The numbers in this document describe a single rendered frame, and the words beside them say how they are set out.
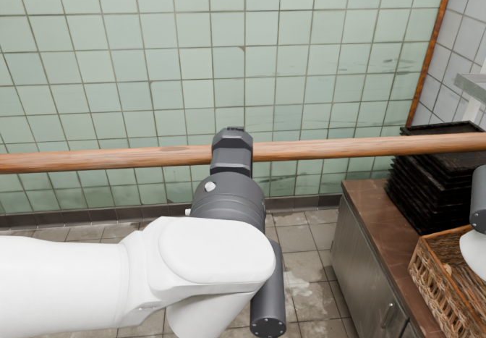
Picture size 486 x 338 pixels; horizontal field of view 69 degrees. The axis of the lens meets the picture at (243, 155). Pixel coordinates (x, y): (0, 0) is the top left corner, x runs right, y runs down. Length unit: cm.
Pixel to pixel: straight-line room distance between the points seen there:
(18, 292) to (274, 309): 21
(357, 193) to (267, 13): 87
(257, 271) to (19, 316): 17
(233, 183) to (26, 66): 161
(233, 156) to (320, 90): 146
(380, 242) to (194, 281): 111
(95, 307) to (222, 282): 9
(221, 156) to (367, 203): 110
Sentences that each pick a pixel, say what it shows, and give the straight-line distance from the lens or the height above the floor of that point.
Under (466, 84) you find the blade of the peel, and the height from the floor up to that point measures 121.
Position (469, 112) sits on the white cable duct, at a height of 84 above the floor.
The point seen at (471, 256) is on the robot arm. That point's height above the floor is 118.
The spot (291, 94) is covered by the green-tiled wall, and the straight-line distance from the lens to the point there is 185.
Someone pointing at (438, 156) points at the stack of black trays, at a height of 89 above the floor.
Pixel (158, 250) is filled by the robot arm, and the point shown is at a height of 129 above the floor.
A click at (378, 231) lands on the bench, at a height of 58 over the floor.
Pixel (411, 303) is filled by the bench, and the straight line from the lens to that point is 122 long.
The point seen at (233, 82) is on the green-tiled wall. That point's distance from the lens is 178.
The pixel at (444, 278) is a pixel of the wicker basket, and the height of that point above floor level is 72.
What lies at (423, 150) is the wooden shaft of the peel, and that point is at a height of 121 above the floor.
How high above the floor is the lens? 151
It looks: 33 degrees down
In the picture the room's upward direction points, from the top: straight up
